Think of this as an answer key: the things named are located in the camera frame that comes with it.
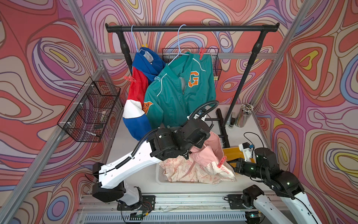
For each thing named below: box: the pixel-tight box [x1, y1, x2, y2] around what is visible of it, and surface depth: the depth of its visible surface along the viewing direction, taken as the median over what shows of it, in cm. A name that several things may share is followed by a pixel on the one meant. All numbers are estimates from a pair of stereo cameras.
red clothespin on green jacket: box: [199, 46, 206, 61], surface depth 91 cm
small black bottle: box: [229, 112, 236, 128], surface depth 106 cm
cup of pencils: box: [234, 102, 255, 128], surface depth 97 cm
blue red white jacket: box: [122, 46, 166, 141], surface depth 59 cm
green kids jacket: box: [143, 52, 216, 128], surface depth 69 cm
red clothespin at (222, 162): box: [217, 155, 228, 168], surface depth 57 cm
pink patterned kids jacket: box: [158, 131, 237, 185], surface depth 76 cm
